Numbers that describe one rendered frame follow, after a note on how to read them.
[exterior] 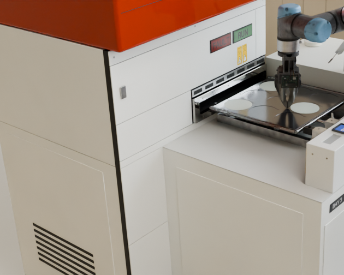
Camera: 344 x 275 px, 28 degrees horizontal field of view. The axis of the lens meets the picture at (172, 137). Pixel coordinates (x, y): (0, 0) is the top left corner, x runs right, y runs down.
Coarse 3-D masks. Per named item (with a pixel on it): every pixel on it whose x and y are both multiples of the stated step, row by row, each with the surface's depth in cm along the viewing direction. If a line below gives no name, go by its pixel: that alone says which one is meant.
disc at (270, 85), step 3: (270, 81) 263; (273, 81) 263; (261, 84) 261; (264, 84) 261; (267, 84) 260; (270, 84) 260; (273, 84) 260; (261, 87) 258; (264, 87) 258; (267, 87) 257; (270, 87) 257; (273, 87) 257; (267, 90) 255; (270, 90) 255; (273, 90) 255; (276, 90) 254
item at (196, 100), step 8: (264, 64) 268; (248, 72) 261; (256, 72) 265; (264, 72) 271; (232, 80) 255; (240, 80) 258; (216, 88) 248; (224, 88) 252; (200, 96) 243; (208, 96) 246; (232, 96) 259; (192, 104) 242; (192, 112) 243; (200, 112) 247; (208, 112) 248; (192, 120) 245; (200, 120) 246
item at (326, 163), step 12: (324, 132) 206; (336, 132) 205; (312, 144) 199; (324, 144) 199; (336, 144) 198; (312, 156) 200; (324, 156) 198; (336, 156) 196; (312, 168) 202; (324, 168) 199; (336, 168) 198; (312, 180) 204; (324, 180) 201; (336, 180) 200
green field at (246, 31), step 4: (244, 28) 254; (248, 28) 256; (236, 32) 251; (240, 32) 252; (244, 32) 254; (248, 32) 256; (236, 36) 251; (240, 36) 253; (244, 36) 255; (236, 40) 252
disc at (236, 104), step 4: (232, 100) 248; (236, 100) 248; (240, 100) 248; (244, 100) 247; (224, 104) 245; (228, 104) 245; (232, 104) 245; (236, 104) 245; (240, 104) 244; (244, 104) 244; (248, 104) 244; (228, 108) 242; (232, 108) 242; (236, 108) 241; (240, 108) 241; (244, 108) 241
